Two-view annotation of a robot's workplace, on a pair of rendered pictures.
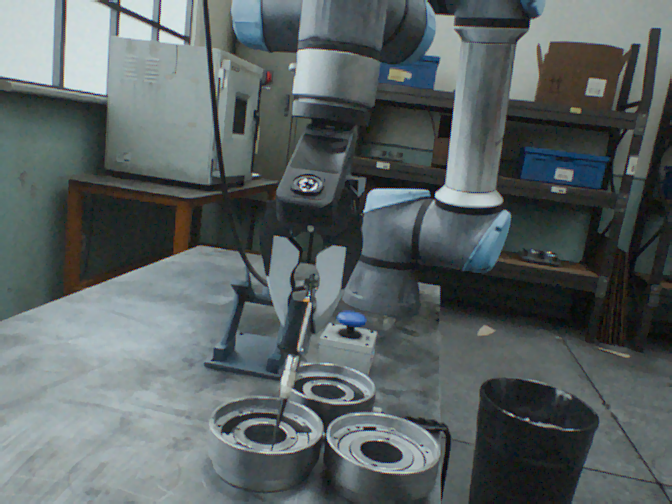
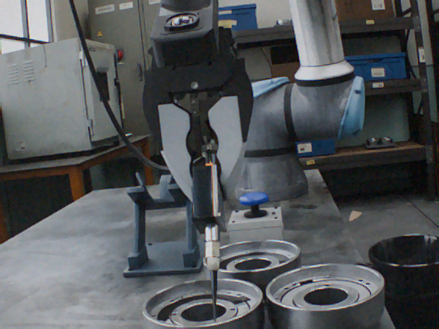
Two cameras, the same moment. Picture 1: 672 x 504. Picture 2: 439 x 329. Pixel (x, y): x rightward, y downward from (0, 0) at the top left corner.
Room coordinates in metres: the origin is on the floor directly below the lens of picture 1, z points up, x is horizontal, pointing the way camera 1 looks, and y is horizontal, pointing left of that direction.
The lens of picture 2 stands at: (0.09, 0.02, 1.01)
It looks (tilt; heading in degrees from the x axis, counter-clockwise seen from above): 8 degrees down; 359
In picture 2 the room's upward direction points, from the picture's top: 7 degrees counter-clockwise
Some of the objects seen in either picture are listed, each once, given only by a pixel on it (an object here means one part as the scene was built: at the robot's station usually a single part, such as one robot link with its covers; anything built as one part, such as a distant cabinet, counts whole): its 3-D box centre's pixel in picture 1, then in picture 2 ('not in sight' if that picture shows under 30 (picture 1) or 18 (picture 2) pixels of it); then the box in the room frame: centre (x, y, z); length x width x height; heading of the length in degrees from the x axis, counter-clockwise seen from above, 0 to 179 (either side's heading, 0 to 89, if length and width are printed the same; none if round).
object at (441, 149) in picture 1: (461, 143); (293, 65); (4.14, -0.78, 1.19); 0.52 x 0.42 x 0.38; 81
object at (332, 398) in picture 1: (327, 398); (253, 272); (0.60, -0.01, 0.82); 0.10 x 0.10 x 0.04
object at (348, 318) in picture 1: (350, 331); (255, 211); (0.76, -0.04, 0.85); 0.04 x 0.04 x 0.05
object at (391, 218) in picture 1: (397, 221); (266, 112); (1.10, -0.11, 0.97); 0.13 x 0.12 x 0.14; 64
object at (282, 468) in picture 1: (264, 442); (204, 320); (0.49, 0.04, 0.82); 0.10 x 0.10 x 0.04
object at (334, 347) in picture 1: (348, 347); (257, 228); (0.76, -0.04, 0.82); 0.08 x 0.07 x 0.05; 171
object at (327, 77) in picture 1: (332, 83); not in sight; (0.55, 0.02, 1.15); 0.08 x 0.08 x 0.05
